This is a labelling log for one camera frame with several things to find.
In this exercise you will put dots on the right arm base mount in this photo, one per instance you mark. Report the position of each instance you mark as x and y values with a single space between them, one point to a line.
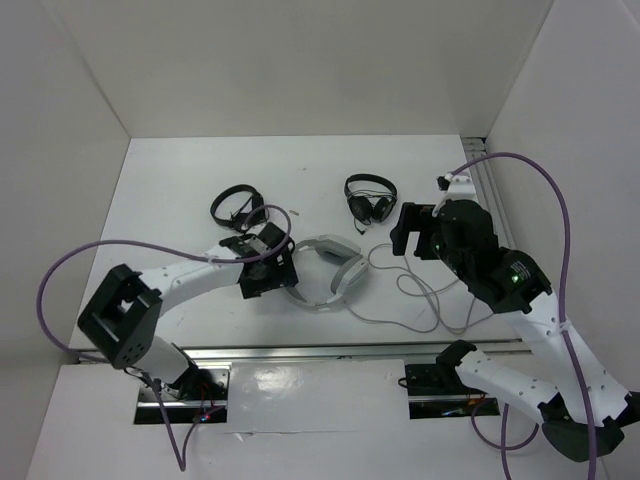
432 396

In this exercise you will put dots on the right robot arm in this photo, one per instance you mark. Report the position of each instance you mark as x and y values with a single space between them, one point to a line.
582 410

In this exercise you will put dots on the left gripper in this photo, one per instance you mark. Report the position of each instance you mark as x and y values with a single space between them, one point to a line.
282 276

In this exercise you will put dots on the white grey headphones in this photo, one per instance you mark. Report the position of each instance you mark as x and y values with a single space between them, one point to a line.
344 269

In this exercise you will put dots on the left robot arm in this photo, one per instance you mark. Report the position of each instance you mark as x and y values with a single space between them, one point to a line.
121 317

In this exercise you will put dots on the black headphones left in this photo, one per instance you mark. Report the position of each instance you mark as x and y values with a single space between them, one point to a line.
239 208

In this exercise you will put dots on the black headphones right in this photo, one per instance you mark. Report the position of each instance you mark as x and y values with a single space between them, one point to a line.
369 206

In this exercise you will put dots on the aluminium rail right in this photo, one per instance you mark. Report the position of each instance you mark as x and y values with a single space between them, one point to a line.
487 190

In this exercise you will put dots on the black headphones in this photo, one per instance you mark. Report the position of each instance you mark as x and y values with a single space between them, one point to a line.
239 208
369 206

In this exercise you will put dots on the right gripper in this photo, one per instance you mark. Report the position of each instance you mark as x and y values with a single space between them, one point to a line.
414 217

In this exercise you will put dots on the aluminium rail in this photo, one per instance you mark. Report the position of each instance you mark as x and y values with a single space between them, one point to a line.
299 353
487 190

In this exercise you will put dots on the aluminium rail front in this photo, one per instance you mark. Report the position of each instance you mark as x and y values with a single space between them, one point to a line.
299 353

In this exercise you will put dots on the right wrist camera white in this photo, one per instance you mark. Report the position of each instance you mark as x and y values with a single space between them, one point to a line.
453 188

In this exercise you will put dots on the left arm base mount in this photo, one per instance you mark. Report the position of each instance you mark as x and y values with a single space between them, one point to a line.
205 402

